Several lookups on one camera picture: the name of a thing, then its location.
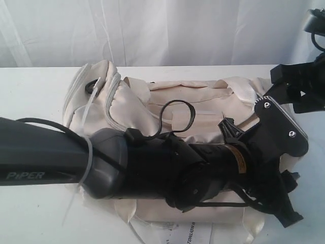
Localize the white paper product tag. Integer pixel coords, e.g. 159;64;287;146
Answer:
128;220;212;243

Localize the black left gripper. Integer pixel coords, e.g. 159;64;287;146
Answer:
166;143;304;228

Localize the cream duffel bag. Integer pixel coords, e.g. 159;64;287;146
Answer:
60;59;303;244

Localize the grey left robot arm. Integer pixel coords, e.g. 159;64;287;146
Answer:
1;118;302;227

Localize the black cable loop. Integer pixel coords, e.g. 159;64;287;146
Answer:
126;99;196;143

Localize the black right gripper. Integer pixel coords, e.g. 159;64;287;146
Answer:
265;58;324;114

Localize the white zip tie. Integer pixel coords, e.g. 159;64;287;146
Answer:
61;77;101;226

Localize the white backdrop curtain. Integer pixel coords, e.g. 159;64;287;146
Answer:
1;1;324;67

